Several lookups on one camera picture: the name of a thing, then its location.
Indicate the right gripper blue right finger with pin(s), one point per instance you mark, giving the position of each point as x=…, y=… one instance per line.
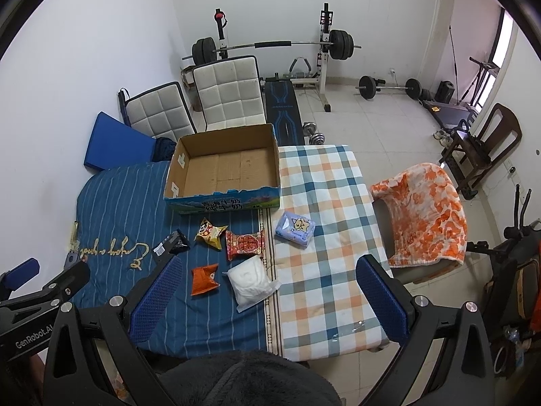
x=387, y=297

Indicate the blue cushion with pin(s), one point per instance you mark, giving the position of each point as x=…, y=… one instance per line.
x=113, y=144

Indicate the yellow panda snack bag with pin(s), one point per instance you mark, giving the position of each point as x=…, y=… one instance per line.
x=210, y=234

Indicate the blue striped cloth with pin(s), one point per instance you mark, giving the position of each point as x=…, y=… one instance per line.
x=122, y=217

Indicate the orange floral towel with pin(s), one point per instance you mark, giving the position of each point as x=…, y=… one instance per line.
x=428, y=222

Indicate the racked barbell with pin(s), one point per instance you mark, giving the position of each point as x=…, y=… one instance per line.
x=340, y=46

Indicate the black furry garment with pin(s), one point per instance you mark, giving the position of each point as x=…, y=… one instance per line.
x=246, y=378

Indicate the plaid checkered cloth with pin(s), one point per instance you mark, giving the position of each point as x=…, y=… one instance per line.
x=319, y=311

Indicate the blue tissue pack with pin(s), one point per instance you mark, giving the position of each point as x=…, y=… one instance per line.
x=295, y=228

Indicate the floor barbell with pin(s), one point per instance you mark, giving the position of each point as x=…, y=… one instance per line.
x=368, y=87

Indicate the right white padded chair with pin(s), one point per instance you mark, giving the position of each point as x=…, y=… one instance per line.
x=229, y=92

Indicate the red snack bag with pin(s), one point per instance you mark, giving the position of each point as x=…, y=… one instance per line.
x=245, y=245

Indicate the white plastic bag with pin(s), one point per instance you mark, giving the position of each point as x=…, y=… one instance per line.
x=251, y=283

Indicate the black weight bench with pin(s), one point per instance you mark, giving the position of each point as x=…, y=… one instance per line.
x=282, y=111

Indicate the cardboard box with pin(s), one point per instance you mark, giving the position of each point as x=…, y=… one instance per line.
x=225, y=170

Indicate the orange snack bag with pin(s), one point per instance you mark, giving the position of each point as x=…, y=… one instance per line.
x=204, y=279

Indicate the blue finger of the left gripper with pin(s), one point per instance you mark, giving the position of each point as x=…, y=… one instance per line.
x=15, y=278

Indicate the left white padded chair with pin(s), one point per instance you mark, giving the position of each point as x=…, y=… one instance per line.
x=158, y=112

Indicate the dark wooden chair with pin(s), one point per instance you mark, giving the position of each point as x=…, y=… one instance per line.
x=470, y=158

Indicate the white padded chair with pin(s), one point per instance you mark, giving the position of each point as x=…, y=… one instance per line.
x=158, y=112
x=229, y=92

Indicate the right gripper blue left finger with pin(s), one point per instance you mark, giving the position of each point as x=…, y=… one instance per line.
x=149, y=298

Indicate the chrome dumbbell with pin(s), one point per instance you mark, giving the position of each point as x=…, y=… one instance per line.
x=314, y=136

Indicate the white barbell rack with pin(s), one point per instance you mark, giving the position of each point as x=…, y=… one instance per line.
x=317, y=78

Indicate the black snack bag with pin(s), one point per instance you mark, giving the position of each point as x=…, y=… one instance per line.
x=174, y=244

